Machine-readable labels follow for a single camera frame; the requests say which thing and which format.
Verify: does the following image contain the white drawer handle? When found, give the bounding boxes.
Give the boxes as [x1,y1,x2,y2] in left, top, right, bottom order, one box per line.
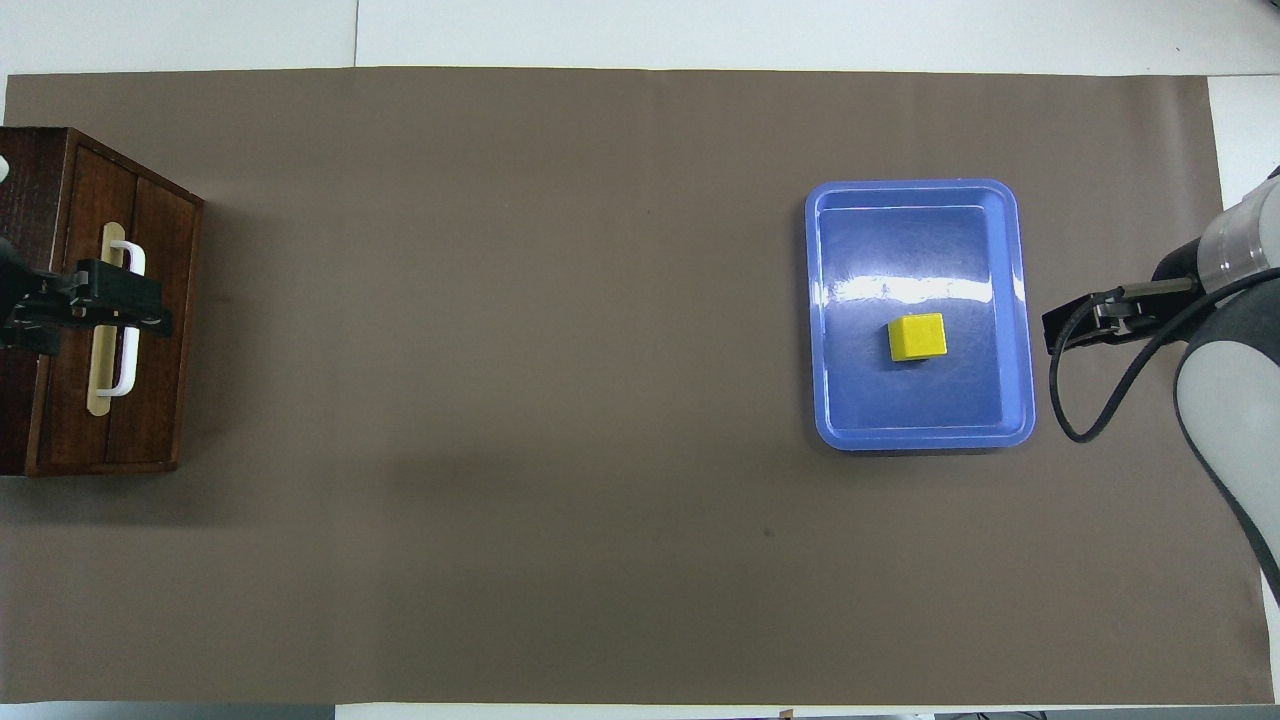
[97,240,147,399]

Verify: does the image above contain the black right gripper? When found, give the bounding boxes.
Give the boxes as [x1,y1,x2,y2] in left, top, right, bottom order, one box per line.
[1042,240,1204,356]

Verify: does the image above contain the yellow block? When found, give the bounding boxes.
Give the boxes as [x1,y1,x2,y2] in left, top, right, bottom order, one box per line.
[888,313,948,363]

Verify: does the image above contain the brown table mat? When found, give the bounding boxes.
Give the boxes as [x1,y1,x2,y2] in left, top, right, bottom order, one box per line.
[0,67,1276,706]

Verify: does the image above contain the dark wooden drawer cabinet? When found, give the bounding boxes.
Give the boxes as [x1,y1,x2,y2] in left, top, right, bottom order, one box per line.
[0,127,206,478]

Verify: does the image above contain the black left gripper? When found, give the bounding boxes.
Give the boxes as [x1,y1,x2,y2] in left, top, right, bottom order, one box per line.
[0,258,173,353]

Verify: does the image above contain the blue plastic tray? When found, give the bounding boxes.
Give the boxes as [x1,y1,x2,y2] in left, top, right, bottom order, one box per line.
[805,179,1036,453]

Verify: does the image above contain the dark wooden drawer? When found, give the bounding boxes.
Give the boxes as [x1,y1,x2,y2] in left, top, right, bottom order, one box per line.
[40,133,204,471]

